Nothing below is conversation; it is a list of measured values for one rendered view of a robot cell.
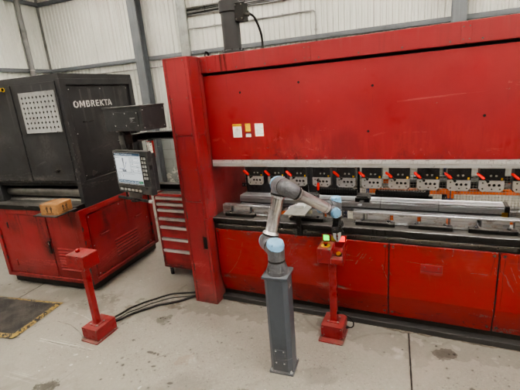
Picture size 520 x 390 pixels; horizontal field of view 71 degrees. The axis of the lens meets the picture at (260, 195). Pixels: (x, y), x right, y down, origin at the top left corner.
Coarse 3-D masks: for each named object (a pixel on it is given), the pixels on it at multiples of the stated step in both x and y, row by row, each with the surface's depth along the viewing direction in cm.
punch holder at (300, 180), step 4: (292, 168) 310; (296, 168) 309; (300, 168) 307; (304, 168) 306; (308, 168) 311; (292, 172) 311; (296, 172) 310; (300, 172) 308; (304, 172) 307; (308, 172) 312; (296, 176) 311; (300, 176) 309; (304, 176) 308; (308, 176) 313; (292, 180) 313; (296, 180) 313; (300, 180) 312; (304, 180) 309; (308, 180) 314; (296, 184) 312; (300, 184) 311; (304, 184) 310; (308, 184) 314
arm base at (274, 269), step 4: (268, 260) 249; (284, 260) 247; (268, 264) 250; (272, 264) 245; (276, 264) 244; (280, 264) 245; (284, 264) 247; (268, 268) 249; (272, 268) 245; (276, 268) 244; (280, 268) 245; (284, 268) 246; (268, 272) 248; (272, 272) 245; (276, 272) 244; (280, 272) 245; (284, 272) 246; (272, 276) 246; (276, 276) 245; (280, 276) 245
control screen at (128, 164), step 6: (120, 156) 305; (126, 156) 300; (132, 156) 296; (138, 156) 291; (120, 162) 308; (126, 162) 303; (132, 162) 298; (138, 162) 294; (120, 168) 310; (126, 168) 305; (132, 168) 300; (138, 168) 296; (120, 174) 312; (126, 174) 307; (132, 174) 302; (138, 174) 298; (120, 180) 315; (126, 180) 309; (132, 180) 304; (138, 180) 300
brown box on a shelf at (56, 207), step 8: (56, 200) 361; (64, 200) 361; (40, 208) 354; (48, 208) 351; (56, 208) 350; (64, 208) 358; (72, 208) 369; (40, 216) 354; (48, 216) 351; (56, 216) 349
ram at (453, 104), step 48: (480, 48) 235; (240, 96) 311; (288, 96) 295; (336, 96) 280; (384, 96) 266; (432, 96) 254; (480, 96) 242; (240, 144) 324; (288, 144) 306; (336, 144) 290; (384, 144) 275; (432, 144) 262; (480, 144) 250
